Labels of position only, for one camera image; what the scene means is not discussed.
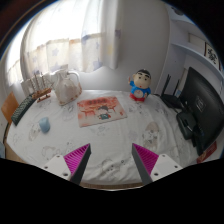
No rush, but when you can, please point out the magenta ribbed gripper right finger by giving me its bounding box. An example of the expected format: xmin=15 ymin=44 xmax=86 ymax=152
xmin=132 ymin=143 xmax=182 ymax=185

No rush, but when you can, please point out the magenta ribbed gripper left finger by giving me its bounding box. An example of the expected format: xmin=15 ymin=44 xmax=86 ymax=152
xmin=43 ymin=144 xmax=91 ymax=185

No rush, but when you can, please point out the light blue computer mouse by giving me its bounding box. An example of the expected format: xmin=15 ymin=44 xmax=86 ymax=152
xmin=39 ymin=117 xmax=50 ymax=133

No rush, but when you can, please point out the red cartoon mouse pad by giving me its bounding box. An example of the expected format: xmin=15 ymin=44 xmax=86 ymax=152
xmin=77 ymin=96 xmax=127 ymax=127

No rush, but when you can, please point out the red booklet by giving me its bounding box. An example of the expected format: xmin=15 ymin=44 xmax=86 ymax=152
xmin=196 ymin=142 xmax=217 ymax=164

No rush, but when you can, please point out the white printed tablecloth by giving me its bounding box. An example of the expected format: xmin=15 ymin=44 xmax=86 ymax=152
xmin=7 ymin=90 xmax=197 ymax=185

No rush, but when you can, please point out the black wifi router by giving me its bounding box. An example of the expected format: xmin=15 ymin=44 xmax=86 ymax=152
xmin=160 ymin=75 xmax=182 ymax=109

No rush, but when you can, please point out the black keyboard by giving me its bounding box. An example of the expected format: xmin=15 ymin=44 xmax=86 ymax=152
xmin=11 ymin=95 xmax=35 ymax=125

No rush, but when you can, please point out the cartoon boy figurine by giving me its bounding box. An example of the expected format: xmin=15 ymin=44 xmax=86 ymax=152
xmin=128 ymin=69 xmax=151 ymax=102

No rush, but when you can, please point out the wooden ship model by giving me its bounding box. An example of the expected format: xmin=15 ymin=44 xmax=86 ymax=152
xmin=31 ymin=74 xmax=51 ymax=102

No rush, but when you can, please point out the black computer monitor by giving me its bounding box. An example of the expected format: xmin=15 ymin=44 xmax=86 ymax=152
xmin=176 ymin=67 xmax=224 ymax=155

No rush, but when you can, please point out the orange wooden chair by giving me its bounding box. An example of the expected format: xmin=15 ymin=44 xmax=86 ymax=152
xmin=1 ymin=92 xmax=19 ymax=124

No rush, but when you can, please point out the framed calligraphy picture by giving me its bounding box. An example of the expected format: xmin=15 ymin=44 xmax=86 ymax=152
xmin=204 ymin=43 xmax=220 ymax=69

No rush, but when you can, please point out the white star-pattern curtain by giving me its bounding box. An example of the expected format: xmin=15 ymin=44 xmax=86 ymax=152
xmin=5 ymin=0 xmax=123 ymax=86

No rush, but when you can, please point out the white wall shelf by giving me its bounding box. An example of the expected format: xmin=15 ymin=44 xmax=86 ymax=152
xmin=155 ymin=4 xmax=224 ymax=100

